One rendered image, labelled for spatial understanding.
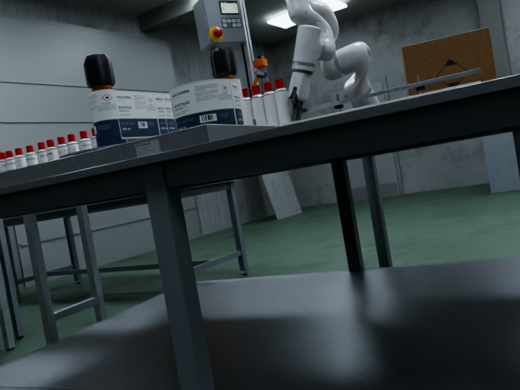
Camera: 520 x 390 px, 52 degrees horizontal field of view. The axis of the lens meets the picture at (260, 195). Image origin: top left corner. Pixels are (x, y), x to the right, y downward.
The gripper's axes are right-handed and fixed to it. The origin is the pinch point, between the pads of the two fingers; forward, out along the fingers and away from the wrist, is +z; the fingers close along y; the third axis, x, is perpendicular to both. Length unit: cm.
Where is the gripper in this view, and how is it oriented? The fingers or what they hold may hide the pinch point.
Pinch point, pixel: (296, 114)
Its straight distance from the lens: 198.9
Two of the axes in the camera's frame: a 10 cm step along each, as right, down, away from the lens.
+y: -4.4, 1.0, -8.9
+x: 8.9, 2.0, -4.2
